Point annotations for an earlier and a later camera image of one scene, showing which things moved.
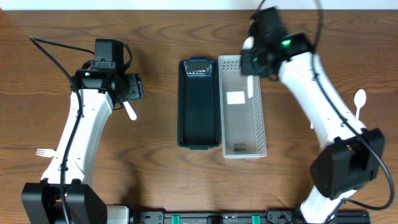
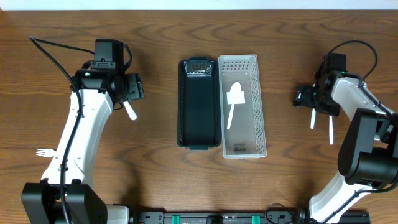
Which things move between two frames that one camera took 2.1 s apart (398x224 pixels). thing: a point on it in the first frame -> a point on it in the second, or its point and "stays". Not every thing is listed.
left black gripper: (133, 87) stays
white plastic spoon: (130, 111) stays
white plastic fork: (45, 152) stays
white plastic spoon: (249, 44) -> (236, 96)
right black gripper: (249, 62) -> (321, 107)
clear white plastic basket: (242, 117) stays
